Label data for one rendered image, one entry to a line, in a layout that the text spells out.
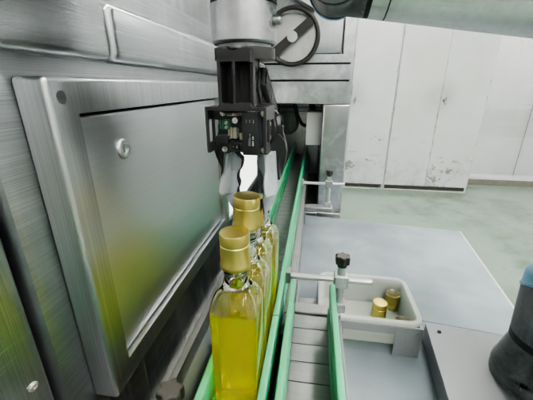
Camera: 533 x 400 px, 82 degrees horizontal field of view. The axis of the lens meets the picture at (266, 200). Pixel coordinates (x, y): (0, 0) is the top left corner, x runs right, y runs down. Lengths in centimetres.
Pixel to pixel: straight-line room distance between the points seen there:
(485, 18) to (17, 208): 55
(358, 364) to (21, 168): 69
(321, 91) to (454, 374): 105
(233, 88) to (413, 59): 397
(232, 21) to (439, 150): 419
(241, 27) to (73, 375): 40
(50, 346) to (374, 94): 404
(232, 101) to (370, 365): 62
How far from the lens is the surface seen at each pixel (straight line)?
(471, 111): 452
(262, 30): 37
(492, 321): 102
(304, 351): 60
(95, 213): 34
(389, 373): 78
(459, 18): 52
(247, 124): 35
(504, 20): 54
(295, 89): 137
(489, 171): 531
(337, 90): 137
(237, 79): 36
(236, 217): 38
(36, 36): 32
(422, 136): 437
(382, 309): 84
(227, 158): 41
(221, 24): 38
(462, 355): 81
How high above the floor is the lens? 131
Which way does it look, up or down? 20 degrees down
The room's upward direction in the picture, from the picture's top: straight up
